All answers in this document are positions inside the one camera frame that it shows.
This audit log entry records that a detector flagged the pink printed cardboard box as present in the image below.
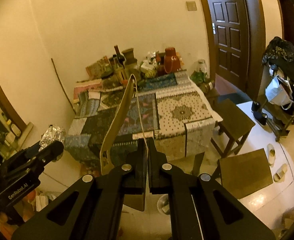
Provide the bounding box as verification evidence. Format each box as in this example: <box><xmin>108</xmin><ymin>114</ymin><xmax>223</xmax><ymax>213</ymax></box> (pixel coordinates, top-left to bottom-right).
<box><xmin>73</xmin><ymin>79</ymin><xmax>103</xmax><ymax>100</ymax></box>

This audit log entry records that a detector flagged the thin wall stick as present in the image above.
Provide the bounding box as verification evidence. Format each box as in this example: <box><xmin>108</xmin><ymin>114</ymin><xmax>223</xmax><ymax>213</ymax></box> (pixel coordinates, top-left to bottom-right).
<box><xmin>50</xmin><ymin>58</ymin><xmax>76</xmax><ymax>114</ymax></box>

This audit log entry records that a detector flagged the aluminium foil ball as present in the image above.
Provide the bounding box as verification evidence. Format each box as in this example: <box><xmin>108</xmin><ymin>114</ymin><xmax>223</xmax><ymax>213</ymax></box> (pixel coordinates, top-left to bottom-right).
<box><xmin>39</xmin><ymin>125</ymin><xmax>66</xmax><ymax>164</ymax></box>

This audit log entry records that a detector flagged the wooden stool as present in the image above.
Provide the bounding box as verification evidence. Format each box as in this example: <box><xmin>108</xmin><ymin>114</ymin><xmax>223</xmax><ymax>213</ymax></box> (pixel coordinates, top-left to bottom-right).
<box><xmin>212</xmin><ymin>148</ymin><xmax>273</xmax><ymax>199</ymax></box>
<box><xmin>210</xmin><ymin>99</ymin><xmax>255</xmax><ymax>158</ymax></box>

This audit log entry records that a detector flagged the brown clay vase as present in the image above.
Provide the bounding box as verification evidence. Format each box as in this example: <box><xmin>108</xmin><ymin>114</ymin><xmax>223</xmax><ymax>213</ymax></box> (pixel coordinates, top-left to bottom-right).
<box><xmin>122</xmin><ymin>48</ymin><xmax>137</xmax><ymax>65</ymax></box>

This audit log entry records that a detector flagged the dark wine bottle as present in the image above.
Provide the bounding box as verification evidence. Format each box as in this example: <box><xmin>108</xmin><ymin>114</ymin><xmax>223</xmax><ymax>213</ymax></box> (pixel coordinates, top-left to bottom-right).
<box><xmin>114</xmin><ymin>45</ymin><xmax>126</xmax><ymax>66</ymax></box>

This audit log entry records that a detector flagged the white hanging bag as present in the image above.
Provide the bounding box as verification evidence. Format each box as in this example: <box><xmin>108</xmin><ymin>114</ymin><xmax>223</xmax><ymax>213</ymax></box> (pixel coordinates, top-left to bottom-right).
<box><xmin>265</xmin><ymin>76</ymin><xmax>294</xmax><ymax>110</ymax></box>

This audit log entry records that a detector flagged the red thermos jug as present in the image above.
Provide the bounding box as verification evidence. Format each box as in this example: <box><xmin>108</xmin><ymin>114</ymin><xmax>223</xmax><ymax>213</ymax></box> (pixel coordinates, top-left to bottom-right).
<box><xmin>164</xmin><ymin>47</ymin><xmax>181</xmax><ymax>74</ymax></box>

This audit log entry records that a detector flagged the white trash bin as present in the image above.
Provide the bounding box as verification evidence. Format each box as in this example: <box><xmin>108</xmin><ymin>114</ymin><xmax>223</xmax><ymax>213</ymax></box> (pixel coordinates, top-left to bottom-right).
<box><xmin>157</xmin><ymin>194</ymin><xmax>170</xmax><ymax>216</ymax></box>

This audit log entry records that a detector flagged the glass jar with greens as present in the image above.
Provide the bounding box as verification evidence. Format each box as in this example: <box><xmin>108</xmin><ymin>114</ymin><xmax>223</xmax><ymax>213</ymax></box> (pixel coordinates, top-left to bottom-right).
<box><xmin>190</xmin><ymin>59</ymin><xmax>208</xmax><ymax>85</ymax></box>

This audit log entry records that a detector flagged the wall light switch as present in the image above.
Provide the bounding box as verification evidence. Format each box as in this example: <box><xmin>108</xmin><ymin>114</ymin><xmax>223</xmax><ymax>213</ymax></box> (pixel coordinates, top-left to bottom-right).
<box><xmin>186</xmin><ymin>1</ymin><xmax>197</xmax><ymax>11</ymax></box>

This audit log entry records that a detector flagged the white slipper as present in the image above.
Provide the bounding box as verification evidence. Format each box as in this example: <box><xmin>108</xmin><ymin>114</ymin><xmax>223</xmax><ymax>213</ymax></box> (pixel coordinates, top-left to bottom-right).
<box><xmin>267</xmin><ymin>144</ymin><xmax>276</xmax><ymax>166</ymax></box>
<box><xmin>273</xmin><ymin>164</ymin><xmax>288</xmax><ymax>183</ymax></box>

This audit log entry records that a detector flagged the dark wooden door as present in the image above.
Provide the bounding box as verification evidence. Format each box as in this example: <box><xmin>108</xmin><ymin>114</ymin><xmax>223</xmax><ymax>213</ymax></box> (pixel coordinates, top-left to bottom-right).
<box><xmin>200</xmin><ymin>0</ymin><xmax>266</xmax><ymax>99</ymax></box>

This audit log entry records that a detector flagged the patterned patchwork tablecloth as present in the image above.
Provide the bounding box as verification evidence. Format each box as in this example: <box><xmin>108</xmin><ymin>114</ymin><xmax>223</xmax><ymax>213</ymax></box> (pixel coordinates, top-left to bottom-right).
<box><xmin>65</xmin><ymin>70</ymin><xmax>217</xmax><ymax>168</ymax></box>

